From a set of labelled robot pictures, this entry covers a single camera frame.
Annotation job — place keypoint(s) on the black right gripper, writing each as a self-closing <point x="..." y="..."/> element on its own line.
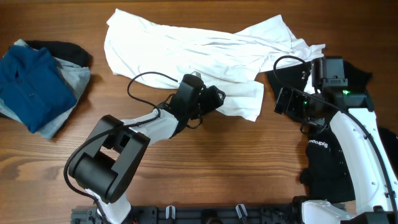
<point x="285" y="101"/>

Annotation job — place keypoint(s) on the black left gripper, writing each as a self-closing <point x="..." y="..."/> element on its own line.
<point x="213" y="98"/>

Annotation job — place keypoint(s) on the white t-shirt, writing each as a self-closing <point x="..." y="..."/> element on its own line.
<point x="159" y="56"/>

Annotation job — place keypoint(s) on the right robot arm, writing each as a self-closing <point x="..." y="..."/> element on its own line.
<point x="350" y="116"/>

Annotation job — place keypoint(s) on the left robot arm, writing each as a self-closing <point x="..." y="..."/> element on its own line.
<point x="103" y="167"/>

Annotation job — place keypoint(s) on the black printed t-shirt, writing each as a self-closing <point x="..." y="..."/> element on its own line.
<point x="327" y="176"/>

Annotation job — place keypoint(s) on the folded grey shirt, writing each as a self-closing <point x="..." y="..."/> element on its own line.
<point x="74" y="77"/>

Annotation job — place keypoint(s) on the folded black garment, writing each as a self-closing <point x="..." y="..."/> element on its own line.
<point x="64" y="50"/>

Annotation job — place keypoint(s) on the folded blue shirt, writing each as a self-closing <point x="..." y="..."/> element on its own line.
<point x="32" y="88"/>

